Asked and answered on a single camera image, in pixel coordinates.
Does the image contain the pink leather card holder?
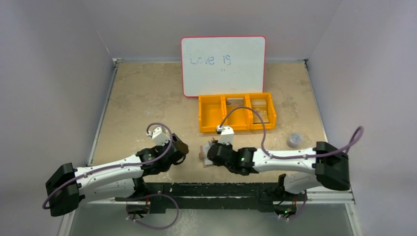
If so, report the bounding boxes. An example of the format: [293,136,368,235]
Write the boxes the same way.
[199,138,217,168]

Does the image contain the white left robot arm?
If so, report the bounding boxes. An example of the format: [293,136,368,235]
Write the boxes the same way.
[42,134,189,217]

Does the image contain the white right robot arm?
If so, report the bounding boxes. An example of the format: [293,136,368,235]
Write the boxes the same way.
[200,141,350,195]

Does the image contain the cards in right bin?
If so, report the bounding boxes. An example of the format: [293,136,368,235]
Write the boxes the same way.
[251,99,269,123]

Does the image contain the silver card in middle bin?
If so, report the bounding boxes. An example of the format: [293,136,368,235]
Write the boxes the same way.
[225,97,245,107]

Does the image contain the yellow middle bin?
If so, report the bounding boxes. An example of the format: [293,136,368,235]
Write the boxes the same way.
[224,93,253,131]

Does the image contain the yellow bin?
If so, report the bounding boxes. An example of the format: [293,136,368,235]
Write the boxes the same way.
[198,95,224,133]
[248,92,277,130]
[224,93,253,131]

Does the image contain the yellow right bin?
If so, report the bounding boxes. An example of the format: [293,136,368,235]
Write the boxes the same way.
[248,92,277,130]

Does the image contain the small clear round container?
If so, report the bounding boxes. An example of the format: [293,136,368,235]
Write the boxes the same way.
[286,132,306,148]

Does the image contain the yellow left bin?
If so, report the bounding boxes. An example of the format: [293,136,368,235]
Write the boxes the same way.
[198,95,224,133]

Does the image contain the pink framed whiteboard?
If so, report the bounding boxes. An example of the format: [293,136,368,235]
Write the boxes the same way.
[180,35,267,97]

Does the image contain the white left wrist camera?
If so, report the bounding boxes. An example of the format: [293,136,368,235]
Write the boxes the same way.
[147,125,171,146]

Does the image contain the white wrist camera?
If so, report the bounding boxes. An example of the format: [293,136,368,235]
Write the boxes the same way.
[147,125,171,146]
[216,125,234,145]

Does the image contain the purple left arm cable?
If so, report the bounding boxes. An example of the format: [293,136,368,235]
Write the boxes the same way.
[42,122,174,210]

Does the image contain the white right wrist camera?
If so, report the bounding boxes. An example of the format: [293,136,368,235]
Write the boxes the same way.
[216,125,234,145]

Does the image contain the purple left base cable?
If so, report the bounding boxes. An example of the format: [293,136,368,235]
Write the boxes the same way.
[125,193,180,230]

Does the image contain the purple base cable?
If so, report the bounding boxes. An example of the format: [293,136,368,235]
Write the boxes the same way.
[125,193,180,230]
[277,192,310,222]

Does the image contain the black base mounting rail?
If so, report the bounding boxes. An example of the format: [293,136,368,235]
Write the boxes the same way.
[117,178,306,218]

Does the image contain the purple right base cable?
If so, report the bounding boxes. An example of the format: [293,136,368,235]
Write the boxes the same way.
[277,192,310,222]

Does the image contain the aluminium frame rail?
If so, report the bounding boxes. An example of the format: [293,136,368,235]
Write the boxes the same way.
[79,192,353,209]

